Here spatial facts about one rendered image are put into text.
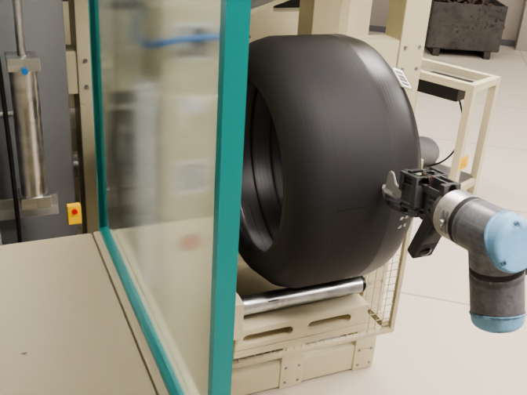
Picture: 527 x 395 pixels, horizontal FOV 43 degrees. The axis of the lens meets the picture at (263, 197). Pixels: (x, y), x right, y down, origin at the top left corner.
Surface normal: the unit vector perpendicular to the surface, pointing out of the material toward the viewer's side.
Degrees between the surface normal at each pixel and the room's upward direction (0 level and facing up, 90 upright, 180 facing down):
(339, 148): 62
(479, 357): 0
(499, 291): 90
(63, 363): 0
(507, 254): 78
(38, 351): 0
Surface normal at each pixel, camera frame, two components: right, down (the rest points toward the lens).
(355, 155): 0.39, 0.02
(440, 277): 0.06, -0.90
